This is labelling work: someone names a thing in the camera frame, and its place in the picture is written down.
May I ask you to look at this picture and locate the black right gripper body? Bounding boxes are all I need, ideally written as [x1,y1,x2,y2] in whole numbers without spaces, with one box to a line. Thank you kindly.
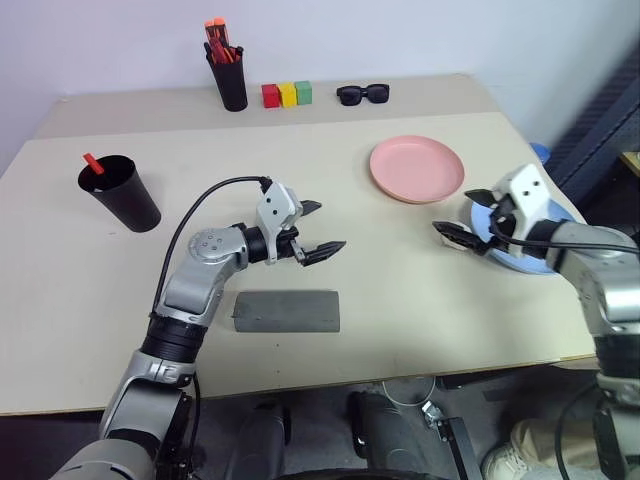
[486,196,519,252]

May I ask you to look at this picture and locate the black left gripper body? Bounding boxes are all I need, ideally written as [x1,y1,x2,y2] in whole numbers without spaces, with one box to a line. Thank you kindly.
[276,226,310,267]

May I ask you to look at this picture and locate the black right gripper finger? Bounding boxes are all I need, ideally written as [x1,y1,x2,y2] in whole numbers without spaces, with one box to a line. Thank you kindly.
[463,188,502,207]
[431,221,494,257]

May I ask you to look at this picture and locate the blue plate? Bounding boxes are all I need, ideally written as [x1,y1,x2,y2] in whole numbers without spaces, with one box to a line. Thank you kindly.
[469,199,577,276]

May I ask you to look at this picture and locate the grey glasses case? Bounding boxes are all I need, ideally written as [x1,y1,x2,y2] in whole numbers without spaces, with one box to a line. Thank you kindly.
[231,289,343,334]

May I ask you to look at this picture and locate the tall black pen cup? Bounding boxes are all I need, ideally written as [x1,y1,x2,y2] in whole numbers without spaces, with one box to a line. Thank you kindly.
[206,48,249,113]

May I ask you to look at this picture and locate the wide black cup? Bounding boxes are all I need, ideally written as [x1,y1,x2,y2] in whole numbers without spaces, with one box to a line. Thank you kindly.
[76,154,163,235]

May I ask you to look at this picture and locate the pink plate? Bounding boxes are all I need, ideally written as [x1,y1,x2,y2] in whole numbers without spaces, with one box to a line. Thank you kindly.
[369,135,467,206]

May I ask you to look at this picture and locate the yellow block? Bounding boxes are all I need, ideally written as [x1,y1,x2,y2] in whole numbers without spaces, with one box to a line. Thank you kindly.
[277,81,300,109]

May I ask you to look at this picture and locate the red block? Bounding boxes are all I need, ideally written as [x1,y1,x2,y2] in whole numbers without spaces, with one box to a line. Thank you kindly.
[260,83,283,110]

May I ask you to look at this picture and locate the black sunglasses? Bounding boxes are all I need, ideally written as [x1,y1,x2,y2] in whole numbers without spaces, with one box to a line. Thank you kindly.
[335,83,392,107]

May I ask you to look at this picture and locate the dark perforated rack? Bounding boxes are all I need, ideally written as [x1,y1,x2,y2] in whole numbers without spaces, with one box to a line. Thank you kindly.
[546,29,640,227]

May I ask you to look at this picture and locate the clear round floor object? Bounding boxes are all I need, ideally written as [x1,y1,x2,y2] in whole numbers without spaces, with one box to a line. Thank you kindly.
[381,376,437,407]

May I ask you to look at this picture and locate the black bar under table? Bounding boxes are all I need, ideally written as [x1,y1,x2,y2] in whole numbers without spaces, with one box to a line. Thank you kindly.
[438,371,502,392]

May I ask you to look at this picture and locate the dark rounded shape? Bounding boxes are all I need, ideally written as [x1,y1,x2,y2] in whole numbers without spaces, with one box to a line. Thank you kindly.
[238,399,295,480]
[346,389,437,480]

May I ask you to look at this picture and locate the orange capped black marker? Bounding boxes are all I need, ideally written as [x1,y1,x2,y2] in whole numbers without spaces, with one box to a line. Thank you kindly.
[212,16,229,57]
[203,18,220,57]

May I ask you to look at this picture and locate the beige shoe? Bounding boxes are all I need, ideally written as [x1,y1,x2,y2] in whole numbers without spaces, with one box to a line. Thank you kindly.
[481,418,602,480]

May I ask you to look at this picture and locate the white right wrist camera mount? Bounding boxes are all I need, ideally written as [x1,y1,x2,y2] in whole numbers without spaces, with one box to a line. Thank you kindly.
[491,163,552,252]

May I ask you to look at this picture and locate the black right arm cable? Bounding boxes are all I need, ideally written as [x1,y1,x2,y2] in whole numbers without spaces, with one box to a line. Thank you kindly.
[491,218,640,257]

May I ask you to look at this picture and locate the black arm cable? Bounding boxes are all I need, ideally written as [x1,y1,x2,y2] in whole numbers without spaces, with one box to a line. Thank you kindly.
[151,174,274,317]
[491,218,640,257]

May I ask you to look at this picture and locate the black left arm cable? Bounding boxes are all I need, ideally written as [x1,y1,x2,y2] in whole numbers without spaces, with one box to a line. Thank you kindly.
[151,174,274,317]

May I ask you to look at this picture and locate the metal table bracket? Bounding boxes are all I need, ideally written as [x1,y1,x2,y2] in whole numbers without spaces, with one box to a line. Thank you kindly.
[421,399,482,480]

